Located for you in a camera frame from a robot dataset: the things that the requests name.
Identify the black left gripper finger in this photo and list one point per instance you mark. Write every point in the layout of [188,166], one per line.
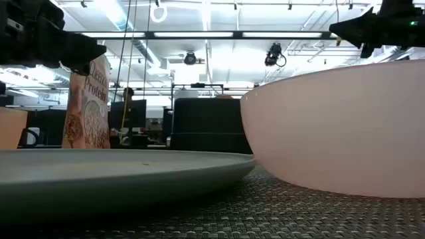
[79,69]
[83,49]

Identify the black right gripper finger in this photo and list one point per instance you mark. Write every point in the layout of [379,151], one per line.
[367,49]
[362,30]

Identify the orange Cheerios Protein cereal box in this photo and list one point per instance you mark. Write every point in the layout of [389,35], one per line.
[89,113]

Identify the person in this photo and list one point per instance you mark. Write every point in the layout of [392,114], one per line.
[128,94]

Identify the black computer monitor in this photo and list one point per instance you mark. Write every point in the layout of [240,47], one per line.
[136,113]

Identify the orange plastic bin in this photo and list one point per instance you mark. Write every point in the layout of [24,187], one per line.
[11,127]

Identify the pink bowl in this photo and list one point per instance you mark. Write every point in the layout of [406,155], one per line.
[332,132]

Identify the grey round plate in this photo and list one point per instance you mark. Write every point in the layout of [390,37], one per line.
[116,179]

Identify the black toaster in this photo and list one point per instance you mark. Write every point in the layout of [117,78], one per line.
[209,126]

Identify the brown bread slice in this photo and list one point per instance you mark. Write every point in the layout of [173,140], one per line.
[223,96]

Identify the dark woven placemat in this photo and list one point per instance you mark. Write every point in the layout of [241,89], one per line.
[282,215]

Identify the black round ceiling camera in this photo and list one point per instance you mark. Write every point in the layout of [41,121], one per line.
[190,58]

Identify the black overhead frame bar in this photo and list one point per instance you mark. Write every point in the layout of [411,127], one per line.
[199,34]

